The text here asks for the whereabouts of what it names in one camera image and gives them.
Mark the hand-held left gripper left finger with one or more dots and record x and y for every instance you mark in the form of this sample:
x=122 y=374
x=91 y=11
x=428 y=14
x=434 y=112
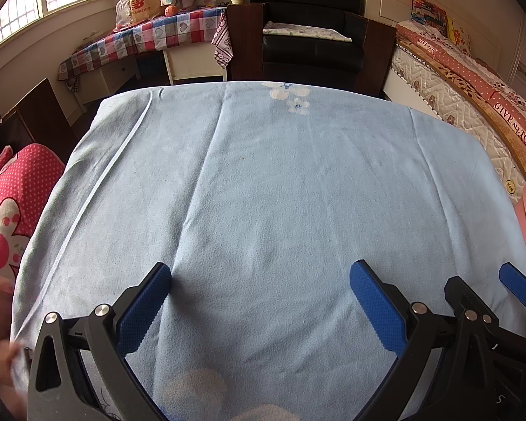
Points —
x=142 y=311

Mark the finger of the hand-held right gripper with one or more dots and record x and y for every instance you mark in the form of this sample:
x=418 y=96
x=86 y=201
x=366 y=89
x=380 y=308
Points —
x=519 y=283
x=458 y=298

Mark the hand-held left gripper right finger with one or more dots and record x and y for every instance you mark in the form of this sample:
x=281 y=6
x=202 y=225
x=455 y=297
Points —
x=377 y=311

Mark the light blue tablecloth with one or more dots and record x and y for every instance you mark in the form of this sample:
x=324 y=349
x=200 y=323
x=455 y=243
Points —
x=267 y=184

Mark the brown leaf-print sheet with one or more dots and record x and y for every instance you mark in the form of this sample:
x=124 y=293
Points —
x=486 y=109

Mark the red polka-dot cushion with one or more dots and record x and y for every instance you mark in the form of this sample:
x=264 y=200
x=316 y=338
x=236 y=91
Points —
x=26 y=175

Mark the white quilted mattress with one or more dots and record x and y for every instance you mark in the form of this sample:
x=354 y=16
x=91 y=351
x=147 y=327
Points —
x=442 y=92

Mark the dark wooden furniture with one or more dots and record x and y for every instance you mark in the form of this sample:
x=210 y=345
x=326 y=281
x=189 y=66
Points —
x=39 y=114

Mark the pink patchwork quilt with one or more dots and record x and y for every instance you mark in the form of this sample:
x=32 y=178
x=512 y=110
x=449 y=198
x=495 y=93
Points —
x=464 y=61

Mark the white desk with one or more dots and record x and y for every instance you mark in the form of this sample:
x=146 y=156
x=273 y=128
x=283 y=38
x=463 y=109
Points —
x=193 y=63

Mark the yellow flower pillow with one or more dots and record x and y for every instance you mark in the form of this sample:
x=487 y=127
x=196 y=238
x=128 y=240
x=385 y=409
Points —
x=460 y=35

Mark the dark wooden cabinet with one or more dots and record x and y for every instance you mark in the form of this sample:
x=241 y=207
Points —
x=372 y=52
x=243 y=44

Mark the checkered tablecloth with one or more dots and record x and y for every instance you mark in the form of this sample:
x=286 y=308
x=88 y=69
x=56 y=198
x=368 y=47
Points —
x=158 y=35

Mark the colourful printed pillow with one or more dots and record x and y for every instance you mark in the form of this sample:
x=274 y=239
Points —
x=429 y=11

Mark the floral seat pad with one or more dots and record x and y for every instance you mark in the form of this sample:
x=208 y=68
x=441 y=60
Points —
x=307 y=31

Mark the clear bag on desk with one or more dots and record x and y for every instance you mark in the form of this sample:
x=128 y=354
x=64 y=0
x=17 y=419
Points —
x=123 y=13

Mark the orange fruit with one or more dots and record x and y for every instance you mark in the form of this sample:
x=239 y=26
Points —
x=171 y=11

